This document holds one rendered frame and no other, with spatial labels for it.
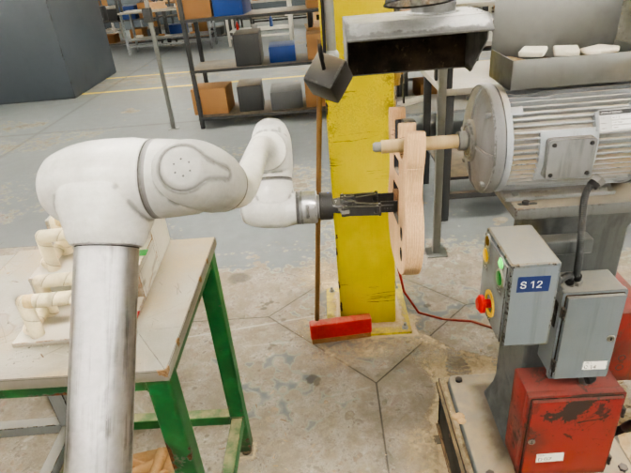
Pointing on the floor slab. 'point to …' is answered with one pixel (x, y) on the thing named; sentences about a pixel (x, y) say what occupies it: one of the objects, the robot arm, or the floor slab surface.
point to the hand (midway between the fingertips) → (393, 202)
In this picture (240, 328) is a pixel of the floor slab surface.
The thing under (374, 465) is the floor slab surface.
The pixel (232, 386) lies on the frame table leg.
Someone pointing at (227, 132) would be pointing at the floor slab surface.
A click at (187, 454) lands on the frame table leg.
